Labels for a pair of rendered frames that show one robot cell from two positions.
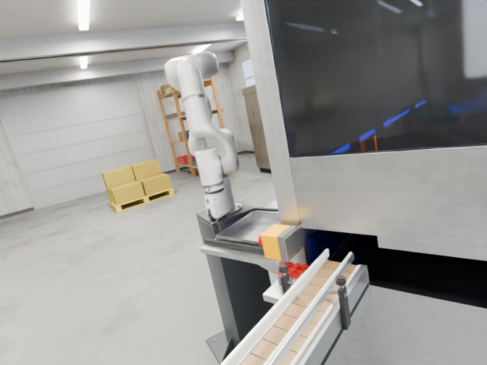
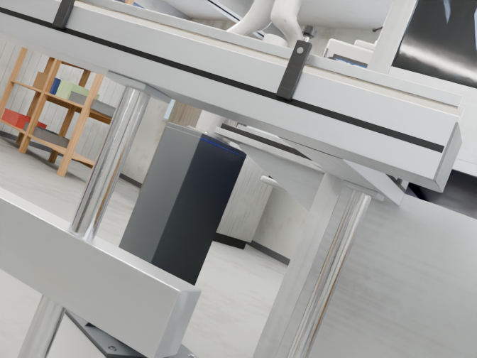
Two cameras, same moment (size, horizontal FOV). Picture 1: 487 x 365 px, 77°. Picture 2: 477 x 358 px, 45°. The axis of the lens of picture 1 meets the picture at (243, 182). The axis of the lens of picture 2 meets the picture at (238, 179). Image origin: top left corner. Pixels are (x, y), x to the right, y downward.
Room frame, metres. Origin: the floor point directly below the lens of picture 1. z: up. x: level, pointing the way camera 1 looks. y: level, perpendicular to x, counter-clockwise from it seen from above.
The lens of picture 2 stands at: (-0.73, 0.61, 0.75)
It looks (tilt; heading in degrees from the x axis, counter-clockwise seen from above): 0 degrees down; 344
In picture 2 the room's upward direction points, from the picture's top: 22 degrees clockwise
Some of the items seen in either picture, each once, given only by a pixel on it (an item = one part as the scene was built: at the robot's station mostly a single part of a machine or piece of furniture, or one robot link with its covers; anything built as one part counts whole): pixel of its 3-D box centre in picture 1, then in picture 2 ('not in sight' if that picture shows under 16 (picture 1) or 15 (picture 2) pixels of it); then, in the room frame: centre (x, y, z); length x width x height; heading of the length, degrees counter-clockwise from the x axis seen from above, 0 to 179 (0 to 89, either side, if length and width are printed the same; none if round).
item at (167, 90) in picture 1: (193, 127); (70, 78); (7.62, 0.94, 1.18); 2.61 x 0.69 x 2.36; 25
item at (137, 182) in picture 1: (137, 183); not in sight; (6.03, 2.07, 0.36); 1.19 x 0.85 x 0.71; 115
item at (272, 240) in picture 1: (280, 242); not in sight; (0.76, -0.06, 1.00); 0.08 x 0.07 x 0.07; 49
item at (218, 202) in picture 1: (217, 201); not in sight; (1.16, 0.12, 1.03); 0.10 x 0.07 x 0.11; 139
